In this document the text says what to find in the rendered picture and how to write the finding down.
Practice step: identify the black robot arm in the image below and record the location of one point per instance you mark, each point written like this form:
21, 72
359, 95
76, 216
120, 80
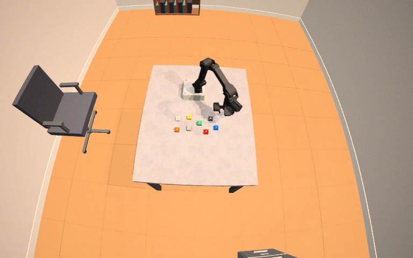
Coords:
228, 89

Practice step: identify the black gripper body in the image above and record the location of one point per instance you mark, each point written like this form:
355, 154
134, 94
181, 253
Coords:
217, 106

